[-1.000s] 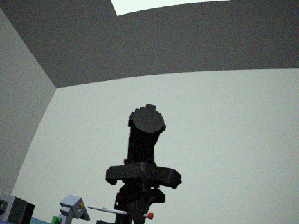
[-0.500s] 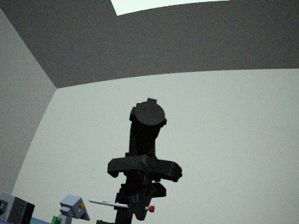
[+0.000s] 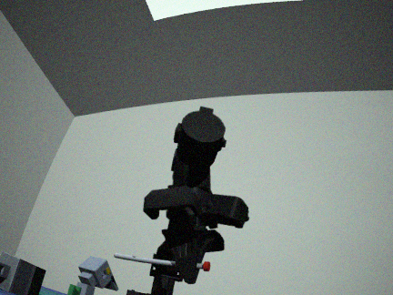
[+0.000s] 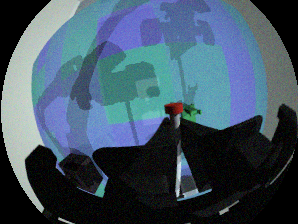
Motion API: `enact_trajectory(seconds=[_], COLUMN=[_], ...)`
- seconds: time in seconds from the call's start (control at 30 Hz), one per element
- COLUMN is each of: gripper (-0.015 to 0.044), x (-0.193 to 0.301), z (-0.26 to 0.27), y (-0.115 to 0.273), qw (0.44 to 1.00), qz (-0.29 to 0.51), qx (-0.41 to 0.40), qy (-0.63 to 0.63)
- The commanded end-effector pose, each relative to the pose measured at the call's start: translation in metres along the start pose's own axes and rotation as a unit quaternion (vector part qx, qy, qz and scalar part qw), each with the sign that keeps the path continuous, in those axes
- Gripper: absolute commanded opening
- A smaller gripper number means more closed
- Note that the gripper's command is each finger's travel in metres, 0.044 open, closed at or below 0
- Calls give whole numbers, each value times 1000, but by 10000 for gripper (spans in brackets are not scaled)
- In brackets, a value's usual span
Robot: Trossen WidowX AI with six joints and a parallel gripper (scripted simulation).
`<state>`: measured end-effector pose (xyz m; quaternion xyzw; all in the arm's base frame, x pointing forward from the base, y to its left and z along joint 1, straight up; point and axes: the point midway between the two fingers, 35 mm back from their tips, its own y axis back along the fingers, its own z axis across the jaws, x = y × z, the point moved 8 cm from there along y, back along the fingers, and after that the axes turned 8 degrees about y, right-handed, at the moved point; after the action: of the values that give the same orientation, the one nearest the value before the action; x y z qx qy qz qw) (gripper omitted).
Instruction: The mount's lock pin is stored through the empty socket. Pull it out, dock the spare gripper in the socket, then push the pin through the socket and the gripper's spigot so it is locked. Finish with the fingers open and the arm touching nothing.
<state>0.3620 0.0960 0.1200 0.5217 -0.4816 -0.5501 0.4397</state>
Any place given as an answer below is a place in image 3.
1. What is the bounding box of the pin with red cap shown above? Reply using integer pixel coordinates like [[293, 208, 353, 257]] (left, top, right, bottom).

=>
[[114, 253, 210, 271]]

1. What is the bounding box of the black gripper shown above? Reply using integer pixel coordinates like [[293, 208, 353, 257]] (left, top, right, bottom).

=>
[[143, 175, 225, 284]]

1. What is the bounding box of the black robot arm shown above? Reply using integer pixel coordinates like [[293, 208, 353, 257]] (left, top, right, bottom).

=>
[[147, 107, 249, 295]]

